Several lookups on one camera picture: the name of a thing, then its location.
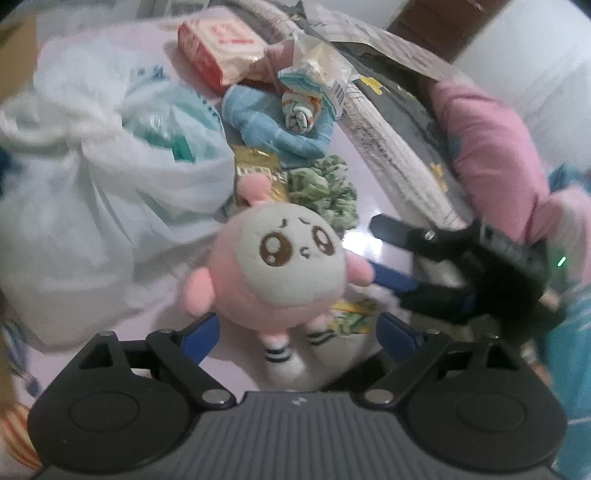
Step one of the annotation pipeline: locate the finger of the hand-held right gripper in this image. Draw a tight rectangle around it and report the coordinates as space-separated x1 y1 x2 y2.
369 213 482 262
367 261 477 325

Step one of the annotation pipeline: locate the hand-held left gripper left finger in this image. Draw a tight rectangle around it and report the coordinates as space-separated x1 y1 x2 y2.
78 311 236 410

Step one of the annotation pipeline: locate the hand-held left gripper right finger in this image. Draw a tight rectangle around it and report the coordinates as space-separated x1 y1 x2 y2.
358 311 518 410

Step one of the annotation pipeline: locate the pink round plush toy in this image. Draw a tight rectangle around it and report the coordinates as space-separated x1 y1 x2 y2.
180 174 376 384

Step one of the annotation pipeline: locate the light blue towel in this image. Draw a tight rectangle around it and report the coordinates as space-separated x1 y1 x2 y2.
221 84 339 168

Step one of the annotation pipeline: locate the brown cardboard box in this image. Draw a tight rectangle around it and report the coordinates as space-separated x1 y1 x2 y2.
0 14 38 100

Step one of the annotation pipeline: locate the white grey patterned quilt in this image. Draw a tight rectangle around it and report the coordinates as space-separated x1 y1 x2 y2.
238 0 469 232

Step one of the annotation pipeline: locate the green scrunchie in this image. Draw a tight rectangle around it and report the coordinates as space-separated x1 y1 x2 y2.
285 154 360 232

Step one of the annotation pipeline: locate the grey blanket with yellow stars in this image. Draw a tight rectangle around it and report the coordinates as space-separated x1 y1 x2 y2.
277 9 446 139

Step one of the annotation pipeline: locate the pink pillow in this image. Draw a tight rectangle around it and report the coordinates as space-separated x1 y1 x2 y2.
427 79 591 259

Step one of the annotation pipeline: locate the gold foil packet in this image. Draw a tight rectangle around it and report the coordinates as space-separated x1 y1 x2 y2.
232 144 290 207

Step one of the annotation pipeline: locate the orange white rolled sock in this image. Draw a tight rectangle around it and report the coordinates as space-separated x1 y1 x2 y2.
281 89 322 136

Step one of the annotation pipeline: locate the clear snack packet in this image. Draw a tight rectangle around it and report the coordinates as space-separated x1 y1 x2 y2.
276 42 352 120

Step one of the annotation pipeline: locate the white plastic bag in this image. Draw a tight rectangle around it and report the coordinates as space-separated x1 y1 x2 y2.
0 34 237 347

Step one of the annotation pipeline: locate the plaid cloth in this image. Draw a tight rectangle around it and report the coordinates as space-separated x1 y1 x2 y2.
300 0 459 81

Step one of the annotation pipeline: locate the pink sponge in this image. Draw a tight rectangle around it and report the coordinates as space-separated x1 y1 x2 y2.
252 41 298 83

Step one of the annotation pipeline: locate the brown wooden door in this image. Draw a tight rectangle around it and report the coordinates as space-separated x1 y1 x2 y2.
387 0 511 63

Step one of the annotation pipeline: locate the red tissue pack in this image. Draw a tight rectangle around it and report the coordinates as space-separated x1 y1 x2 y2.
177 17 269 92

